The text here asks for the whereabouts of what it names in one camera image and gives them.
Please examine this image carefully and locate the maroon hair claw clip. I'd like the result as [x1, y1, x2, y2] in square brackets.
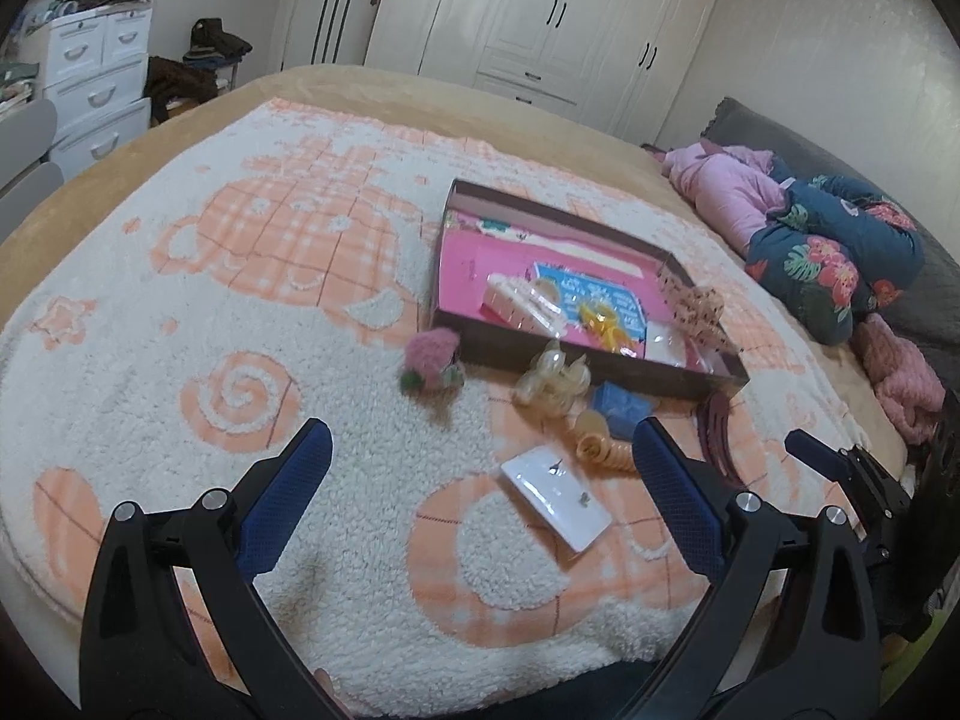
[697, 390, 743, 488]

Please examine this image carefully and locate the beige dotted ribbon bow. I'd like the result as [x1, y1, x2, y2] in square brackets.
[658, 268, 737, 355]

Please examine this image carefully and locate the blue rectangular box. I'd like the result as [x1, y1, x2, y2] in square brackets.
[590, 382, 658, 442]

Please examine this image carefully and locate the peach spiral hair tie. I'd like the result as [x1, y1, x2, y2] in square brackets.
[571, 406, 640, 475]

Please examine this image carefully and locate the clear pearl flower clip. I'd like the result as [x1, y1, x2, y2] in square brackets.
[512, 340, 590, 419]

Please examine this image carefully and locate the white earring card packet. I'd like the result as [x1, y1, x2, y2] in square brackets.
[501, 445, 612, 554]

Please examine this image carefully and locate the cream white claw clip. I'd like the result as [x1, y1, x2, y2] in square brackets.
[482, 273, 568, 340]

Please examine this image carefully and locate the pink fluffy blanket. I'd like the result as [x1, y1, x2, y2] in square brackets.
[851, 314, 946, 445]

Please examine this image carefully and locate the grey headboard cushion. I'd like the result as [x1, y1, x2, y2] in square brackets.
[703, 94, 960, 392]

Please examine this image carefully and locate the floral navy quilt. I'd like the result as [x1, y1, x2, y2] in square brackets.
[745, 158, 924, 346]

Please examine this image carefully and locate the pink pillow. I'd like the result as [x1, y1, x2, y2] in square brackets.
[661, 142, 786, 257]

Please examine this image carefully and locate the white orange plush blanket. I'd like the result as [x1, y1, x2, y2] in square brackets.
[2, 101, 866, 717]

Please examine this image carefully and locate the brown shallow cardboard tray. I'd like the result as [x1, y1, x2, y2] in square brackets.
[431, 179, 750, 400]

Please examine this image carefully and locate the white built-in wardrobe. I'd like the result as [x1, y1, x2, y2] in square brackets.
[366, 0, 716, 145]

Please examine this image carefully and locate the tan bed sheet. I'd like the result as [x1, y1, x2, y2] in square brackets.
[0, 62, 913, 467]

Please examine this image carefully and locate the dark clothes pile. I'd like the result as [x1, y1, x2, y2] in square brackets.
[143, 18, 254, 124]

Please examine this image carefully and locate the white drawer cabinet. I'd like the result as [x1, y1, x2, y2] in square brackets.
[21, 4, 153, 181]

